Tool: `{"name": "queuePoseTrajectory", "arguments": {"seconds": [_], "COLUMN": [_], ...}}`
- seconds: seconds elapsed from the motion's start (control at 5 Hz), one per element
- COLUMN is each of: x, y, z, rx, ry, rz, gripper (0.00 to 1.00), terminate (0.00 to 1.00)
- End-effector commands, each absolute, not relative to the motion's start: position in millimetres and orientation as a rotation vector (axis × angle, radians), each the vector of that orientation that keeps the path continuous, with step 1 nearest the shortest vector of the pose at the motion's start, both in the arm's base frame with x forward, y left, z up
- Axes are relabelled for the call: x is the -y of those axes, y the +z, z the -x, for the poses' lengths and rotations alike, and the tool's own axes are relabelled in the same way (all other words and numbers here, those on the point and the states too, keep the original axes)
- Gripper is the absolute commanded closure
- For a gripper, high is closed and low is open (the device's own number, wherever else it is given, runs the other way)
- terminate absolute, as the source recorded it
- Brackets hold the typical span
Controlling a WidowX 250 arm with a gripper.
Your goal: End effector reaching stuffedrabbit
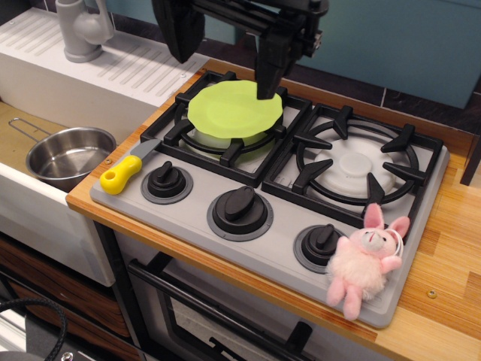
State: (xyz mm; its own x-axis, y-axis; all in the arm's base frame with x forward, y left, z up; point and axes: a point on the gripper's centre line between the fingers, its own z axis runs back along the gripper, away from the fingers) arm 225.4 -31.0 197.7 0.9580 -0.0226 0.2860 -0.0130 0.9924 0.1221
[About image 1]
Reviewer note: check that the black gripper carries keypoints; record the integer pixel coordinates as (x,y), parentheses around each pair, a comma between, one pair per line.
(287,30)

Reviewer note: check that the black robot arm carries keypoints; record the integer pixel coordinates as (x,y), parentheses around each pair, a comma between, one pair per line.
(182,27)

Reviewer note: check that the green plastic plate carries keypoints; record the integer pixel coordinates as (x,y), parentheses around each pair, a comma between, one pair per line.
(230,109)

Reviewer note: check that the white left burner disc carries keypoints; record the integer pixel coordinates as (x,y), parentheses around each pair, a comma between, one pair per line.
(255,146)

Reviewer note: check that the white burner disc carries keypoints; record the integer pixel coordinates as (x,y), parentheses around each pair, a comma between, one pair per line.
(353,160)
(255,146)

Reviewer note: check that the black left burner grate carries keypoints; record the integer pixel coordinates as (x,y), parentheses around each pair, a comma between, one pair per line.
(230,167)

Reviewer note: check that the black burner grate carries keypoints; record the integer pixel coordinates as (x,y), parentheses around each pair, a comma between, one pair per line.
(230,167)
(418,163)

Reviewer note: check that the black right burner grate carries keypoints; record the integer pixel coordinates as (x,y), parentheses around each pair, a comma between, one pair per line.
(418,163)

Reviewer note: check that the grey toy stove top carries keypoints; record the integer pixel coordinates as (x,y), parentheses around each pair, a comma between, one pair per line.
(271,255)

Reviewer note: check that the white right burner disc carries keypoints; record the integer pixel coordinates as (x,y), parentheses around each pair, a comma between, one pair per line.
(353,160)

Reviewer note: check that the white toy sink unit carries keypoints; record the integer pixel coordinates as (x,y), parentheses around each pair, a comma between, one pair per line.
(116,92)

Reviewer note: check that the black middle stove knob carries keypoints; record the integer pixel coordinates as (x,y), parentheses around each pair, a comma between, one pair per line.
(240,215)

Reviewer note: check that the black stove knob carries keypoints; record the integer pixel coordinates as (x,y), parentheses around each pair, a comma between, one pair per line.
(315,246)
(240,215)
(167,185)

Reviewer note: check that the black left stove knob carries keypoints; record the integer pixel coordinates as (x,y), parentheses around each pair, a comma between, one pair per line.
(167,185)

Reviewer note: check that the grey toy faucet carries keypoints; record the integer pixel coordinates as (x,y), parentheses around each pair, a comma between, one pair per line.
(83,33)

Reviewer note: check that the black right stove knob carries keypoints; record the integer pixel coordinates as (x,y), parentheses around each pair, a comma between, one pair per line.
(315,246)

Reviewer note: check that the pink stuffed rabbit toy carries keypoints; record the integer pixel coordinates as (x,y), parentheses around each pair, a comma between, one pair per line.
(359,267)

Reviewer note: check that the stainless steel pot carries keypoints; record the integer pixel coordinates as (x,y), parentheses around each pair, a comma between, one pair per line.
(64,158)

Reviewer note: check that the toy oven door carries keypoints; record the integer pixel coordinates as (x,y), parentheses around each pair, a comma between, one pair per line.
(205,318)

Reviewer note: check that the wooden drawer front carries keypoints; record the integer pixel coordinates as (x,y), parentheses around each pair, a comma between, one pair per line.
(94,315)

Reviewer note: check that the yellow handled toy knife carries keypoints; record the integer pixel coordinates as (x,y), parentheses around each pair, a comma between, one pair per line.
(124,171)

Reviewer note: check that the black oven door handle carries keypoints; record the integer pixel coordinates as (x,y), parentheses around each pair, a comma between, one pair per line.
(154,275)

